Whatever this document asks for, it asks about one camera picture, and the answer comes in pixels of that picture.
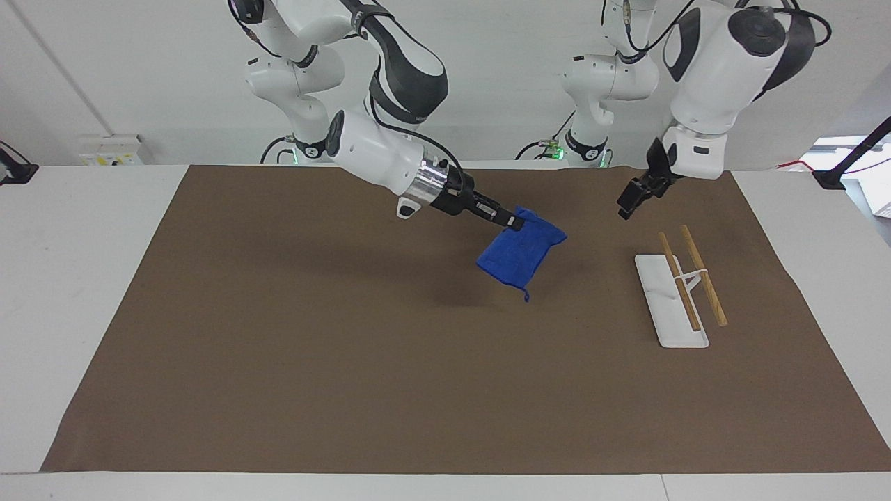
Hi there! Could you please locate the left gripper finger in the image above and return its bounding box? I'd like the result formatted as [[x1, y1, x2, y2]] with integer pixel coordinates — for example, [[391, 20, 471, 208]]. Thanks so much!
[[635, 178, 681, 209], [617, 175, 655, 221]]

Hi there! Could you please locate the blue towel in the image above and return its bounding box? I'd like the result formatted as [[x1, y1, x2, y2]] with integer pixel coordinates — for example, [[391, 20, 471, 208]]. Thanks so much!
[[476, 207, 568, 303]]

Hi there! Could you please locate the black cable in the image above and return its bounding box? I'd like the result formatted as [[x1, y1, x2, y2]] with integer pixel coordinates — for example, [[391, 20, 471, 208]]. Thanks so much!
[[260, 135, 299, 166], [368, 96, 466, 176], [515, 110, 580, 161], [622, 0, 833, 55]]

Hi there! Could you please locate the black stand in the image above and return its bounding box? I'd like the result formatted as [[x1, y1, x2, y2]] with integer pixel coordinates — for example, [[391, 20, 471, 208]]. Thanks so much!
[[812, 115, 891, 191], [0, 141, 40, 186]]

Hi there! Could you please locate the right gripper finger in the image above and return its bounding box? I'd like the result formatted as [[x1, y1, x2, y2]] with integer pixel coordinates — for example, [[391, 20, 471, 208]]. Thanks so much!
[[475, 206, 524, 232], [479, 193, 526, 223]]

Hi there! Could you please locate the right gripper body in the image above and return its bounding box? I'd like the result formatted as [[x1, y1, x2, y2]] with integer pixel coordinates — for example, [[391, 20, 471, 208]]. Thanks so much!
[[432, 168, 492, 218]]

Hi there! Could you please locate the white rack with wooden bars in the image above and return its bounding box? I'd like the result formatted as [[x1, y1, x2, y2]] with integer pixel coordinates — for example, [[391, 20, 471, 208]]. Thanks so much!
[[634, 224, 729, 349]]

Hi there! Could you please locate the red cable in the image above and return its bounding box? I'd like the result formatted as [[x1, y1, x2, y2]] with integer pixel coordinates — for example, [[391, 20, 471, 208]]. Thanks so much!
[[775, 159, 891, 176]]

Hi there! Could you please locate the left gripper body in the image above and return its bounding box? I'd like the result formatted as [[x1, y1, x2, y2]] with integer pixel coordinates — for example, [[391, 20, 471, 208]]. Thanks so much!
[[645, 137, 677, 187]]

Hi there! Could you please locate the white wall socket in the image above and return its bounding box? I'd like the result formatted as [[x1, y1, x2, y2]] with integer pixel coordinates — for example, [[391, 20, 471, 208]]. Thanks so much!
[[76, 134, 144, 166]]

